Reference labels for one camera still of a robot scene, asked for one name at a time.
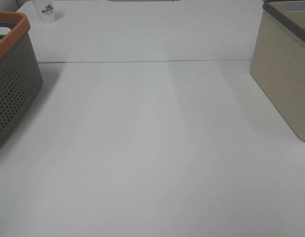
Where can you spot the grey perforated basket orange rim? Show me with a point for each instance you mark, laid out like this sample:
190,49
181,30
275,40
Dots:
20,77

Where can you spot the beige bin grey rim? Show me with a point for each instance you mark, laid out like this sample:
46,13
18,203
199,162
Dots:
278,64

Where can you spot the white paper cup green logo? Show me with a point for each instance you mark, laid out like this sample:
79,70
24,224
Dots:
45,10

